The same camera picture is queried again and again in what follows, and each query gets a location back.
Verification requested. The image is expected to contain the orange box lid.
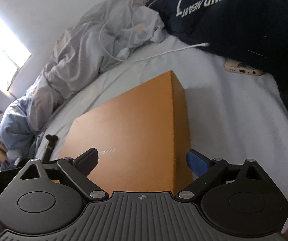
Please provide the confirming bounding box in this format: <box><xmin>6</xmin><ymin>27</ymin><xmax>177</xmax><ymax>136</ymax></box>
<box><xmin>59</xmin><ymin>71</ymin><xmax>192</xmax><ymax>193</ymax></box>

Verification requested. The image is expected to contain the gold smartphone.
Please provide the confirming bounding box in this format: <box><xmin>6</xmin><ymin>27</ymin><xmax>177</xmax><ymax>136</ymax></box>
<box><xmin>224</xmin><ymin>59</ymin><xmax>263</xmax><ymax>76</ymax></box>

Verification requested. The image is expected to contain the white charger plug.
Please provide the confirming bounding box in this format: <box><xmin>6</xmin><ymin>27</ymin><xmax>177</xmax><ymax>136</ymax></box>
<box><xmin>117</xmin><ymin>47</ymin><xmax>131</xmax><ymax>60</ymax></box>

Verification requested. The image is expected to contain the grey blue duvet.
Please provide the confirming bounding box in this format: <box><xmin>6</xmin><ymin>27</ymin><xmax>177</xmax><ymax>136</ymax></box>
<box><xmin>0</xmin><ymin>0</ymin><xmax>165</xmax><ymax>165</ymax></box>

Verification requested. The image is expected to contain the navy printed pillow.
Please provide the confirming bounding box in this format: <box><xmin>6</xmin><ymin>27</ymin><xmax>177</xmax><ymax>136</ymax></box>
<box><xmin>147</xmin><ymin>0</ymin><xmax>288</xmax><ymax>111</ymax></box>

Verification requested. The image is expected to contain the black cylindrical handle tool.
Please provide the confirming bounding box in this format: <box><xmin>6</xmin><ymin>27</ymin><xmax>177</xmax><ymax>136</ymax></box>
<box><xmin>42</xmin><ymin>134</ymin><xmax>59</xmax><ymax>163</ymax></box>

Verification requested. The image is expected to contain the white charging cable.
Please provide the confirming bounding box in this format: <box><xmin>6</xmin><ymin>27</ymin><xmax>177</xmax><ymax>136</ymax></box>
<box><xmin>99</xmin><ymin>21</ymin><xmax>210</xmax><ymax>63</ymax></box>

